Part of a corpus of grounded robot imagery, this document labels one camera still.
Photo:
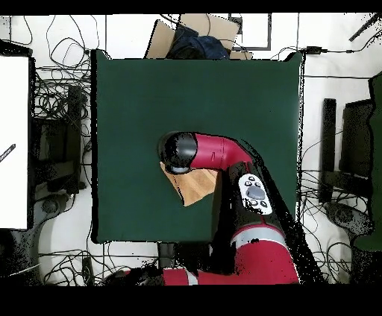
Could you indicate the black marker pen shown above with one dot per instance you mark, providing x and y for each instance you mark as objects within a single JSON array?
[{"x": 7, "y": 152}]

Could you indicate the dark grey rectangular frame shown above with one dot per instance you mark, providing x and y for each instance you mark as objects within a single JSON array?
[{"x": 253, "y": 48}]

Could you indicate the dark blue clothing pile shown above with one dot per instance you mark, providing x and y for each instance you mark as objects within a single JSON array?
[{"x": 197, "y": 47}]

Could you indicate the white board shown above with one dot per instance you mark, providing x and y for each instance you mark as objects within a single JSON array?
[{"x": 15, "y": 119}]

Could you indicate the grey round stand base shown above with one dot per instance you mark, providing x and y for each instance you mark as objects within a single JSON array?
[
  {"x": 343, "y": 214},
  {"x": 50, "y": 205}
]

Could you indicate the tan terry towel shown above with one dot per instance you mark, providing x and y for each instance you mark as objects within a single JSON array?
[{"x": 194, "y": 187}]

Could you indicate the black equipment stand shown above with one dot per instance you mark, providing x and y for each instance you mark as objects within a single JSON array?
[{"x": 73, "y": 134}]

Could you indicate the black power adapter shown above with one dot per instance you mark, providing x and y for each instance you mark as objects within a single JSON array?
[{"x": 313, "y": 49}]

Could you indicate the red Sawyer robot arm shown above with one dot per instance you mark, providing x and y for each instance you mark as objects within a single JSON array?
[{"x": 215, "y": 149}]

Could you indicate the black rod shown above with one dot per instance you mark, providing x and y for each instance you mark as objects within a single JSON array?
[{"x": 364, "y": 28}]

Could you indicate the brown cardboard box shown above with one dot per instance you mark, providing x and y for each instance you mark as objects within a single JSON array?
[{"x": 161, "y": 41}]

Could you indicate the dark green table cloth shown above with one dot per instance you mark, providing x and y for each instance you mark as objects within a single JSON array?
[{"x": 134, "y": 119}]

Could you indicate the black power strip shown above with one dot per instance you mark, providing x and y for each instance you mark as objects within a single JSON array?
[{"x": 88, "y": 271}]

